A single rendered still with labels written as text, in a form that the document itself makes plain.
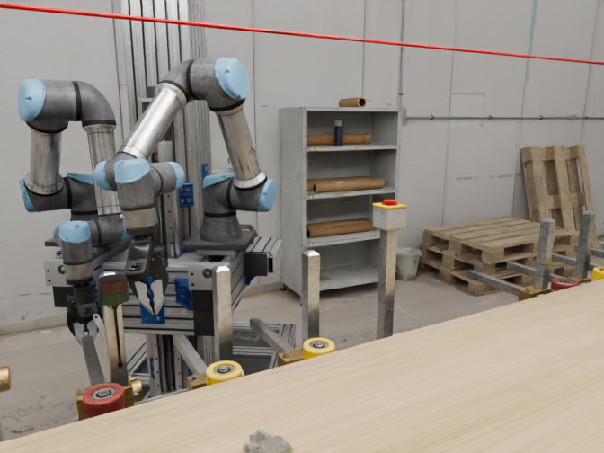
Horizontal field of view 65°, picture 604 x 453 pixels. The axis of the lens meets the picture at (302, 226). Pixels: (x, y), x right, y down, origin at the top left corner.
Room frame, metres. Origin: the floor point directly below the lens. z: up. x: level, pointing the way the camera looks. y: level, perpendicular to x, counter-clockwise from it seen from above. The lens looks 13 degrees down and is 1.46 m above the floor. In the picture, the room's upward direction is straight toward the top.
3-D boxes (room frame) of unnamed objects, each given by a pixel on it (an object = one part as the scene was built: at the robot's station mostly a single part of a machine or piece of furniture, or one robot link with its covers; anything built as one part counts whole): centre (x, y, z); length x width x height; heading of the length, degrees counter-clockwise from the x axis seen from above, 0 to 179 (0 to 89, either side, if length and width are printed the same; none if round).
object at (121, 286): (0.93, 0.39, 1.13); 0.06 x 0.06 x 0.02
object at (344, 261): (3.96, -0.31, 0.78); 0.90 x 0.45 x 1.55; 116
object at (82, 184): (1.72, 0.79, 1.21); 0.13 x 0.12 x 0.14; 126
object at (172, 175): (1.18, 0.36, 1.32); 0.11 x 0.11 x 0.08; 70
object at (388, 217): (1.34, -0.25, 1.18); 0.07 x 0.07 x 0.08; 29
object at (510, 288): (1.76, -0.82, 0.81); 0.44 x 0.03 x 0.04; 29
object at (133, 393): (0.96, 0.43, 0.85); 0.14 x 0.06 x 0.05; 119
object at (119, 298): (0.93, 0.39, 1.10); 0.06 x 0.06 x 0.02
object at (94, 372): (1.06, 0.50, 0.84); 0.43 x 0.03 x 0.04; 29
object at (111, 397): (0.88, 0.41, 0.85); 0.08 x 0.08 x 0.11
